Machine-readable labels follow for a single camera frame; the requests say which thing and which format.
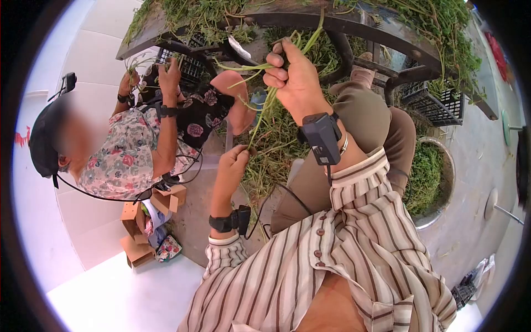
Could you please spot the person's right thumb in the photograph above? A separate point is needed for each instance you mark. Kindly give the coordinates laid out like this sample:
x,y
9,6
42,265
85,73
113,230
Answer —
x,y
295,52

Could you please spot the black wrist band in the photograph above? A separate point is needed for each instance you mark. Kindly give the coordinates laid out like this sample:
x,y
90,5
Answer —
x,y
321,135
222,223

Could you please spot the pile of herb trimmings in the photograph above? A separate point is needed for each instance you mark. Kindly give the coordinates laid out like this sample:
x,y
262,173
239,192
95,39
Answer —
x,y
276,141

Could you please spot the dark wooden table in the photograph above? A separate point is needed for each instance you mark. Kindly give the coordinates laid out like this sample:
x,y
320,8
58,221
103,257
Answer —
x,y
373,31

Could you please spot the heap of green herbs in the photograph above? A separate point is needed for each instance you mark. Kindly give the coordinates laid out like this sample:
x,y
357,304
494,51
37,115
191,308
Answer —
x,y
419,20

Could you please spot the person's right fingers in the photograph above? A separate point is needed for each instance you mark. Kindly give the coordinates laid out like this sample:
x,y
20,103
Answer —
x,y
274,68

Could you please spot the person's left hand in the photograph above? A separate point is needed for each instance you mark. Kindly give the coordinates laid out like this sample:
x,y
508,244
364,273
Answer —
x,y
231,174

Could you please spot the person's right hand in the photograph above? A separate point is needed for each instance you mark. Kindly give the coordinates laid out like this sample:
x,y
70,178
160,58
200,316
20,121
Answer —
x,y
300,89

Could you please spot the round metal bowl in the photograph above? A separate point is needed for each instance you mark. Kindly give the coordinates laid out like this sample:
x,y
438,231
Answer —
x,y
448,182

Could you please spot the brown cardboard box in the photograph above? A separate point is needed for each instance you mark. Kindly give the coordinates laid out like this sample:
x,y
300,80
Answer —
x,y
137,251
132,220
168,199

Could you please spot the red cloth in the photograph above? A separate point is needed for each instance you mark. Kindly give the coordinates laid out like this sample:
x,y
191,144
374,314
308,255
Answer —
x,y
497,56

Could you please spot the person's left fingers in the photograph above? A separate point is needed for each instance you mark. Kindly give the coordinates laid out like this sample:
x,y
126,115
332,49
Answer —
x,y
244,151

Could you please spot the black plastic crate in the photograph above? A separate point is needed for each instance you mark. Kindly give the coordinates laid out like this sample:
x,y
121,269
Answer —
x,y
439,106
188,68

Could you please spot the colourful floral packet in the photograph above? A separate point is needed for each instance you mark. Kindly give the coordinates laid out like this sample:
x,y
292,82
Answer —
x,y
169,248

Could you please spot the chopped greens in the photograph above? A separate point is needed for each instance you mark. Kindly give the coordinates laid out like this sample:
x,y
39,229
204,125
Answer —
x,y
423,178

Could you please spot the small black crate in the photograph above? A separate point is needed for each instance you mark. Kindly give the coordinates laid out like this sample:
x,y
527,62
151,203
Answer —
x,y
462,292

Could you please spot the person's body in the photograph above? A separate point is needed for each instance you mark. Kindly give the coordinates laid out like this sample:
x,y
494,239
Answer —
x,y
332,269

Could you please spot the white round disc with rod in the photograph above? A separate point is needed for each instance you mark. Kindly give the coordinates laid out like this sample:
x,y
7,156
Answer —
x,y
490,203

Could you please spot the green round disc with rod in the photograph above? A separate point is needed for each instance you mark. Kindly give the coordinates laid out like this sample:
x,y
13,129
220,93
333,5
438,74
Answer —
x,y
506,126

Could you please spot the person's legs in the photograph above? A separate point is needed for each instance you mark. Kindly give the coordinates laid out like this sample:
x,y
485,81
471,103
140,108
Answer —
x,y
356,116

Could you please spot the white plastic bag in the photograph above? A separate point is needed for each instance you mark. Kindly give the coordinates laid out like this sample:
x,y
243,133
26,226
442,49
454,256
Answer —
x,y
486,267

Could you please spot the long green herb stem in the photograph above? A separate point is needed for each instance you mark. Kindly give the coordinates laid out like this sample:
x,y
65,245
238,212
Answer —
x,y
265,101

